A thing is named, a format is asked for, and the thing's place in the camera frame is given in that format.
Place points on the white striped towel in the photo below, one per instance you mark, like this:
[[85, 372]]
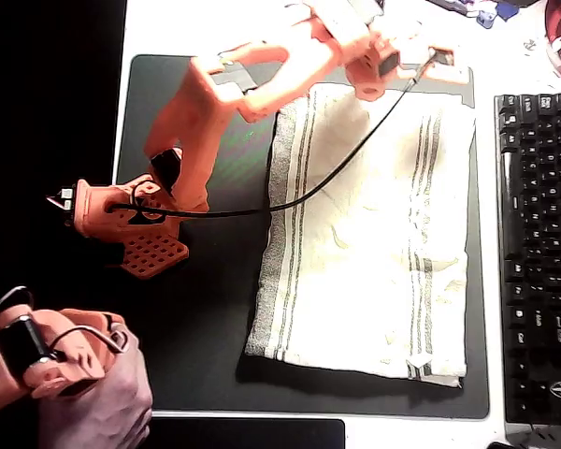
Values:
[[364, 243]]

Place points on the orange leader arm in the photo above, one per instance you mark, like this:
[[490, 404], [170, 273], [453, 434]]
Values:
[[65, 337]]

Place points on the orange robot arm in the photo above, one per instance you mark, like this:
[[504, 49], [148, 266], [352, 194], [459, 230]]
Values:
[[318, 56]]

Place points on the person's right hand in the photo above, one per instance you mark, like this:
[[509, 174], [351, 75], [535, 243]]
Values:
[[107, 402]]

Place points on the dark purple patterned item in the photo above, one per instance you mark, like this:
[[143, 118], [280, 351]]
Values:
[[451, 5]]

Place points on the small blue plastic piece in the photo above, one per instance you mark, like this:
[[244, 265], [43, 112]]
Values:
[[486, 18]]

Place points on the dark blue object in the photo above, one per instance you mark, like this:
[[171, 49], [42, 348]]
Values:
[[512, 7]]

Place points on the black keyboard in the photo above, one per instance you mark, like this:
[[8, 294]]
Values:
[[542, 257]]

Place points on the black desk mat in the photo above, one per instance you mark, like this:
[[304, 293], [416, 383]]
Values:
[[205, 304]]

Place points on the black rectangular pad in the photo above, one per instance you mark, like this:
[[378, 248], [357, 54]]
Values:
[[262, 435]]

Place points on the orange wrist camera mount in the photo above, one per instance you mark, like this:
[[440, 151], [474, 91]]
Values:
[[449, 70]]

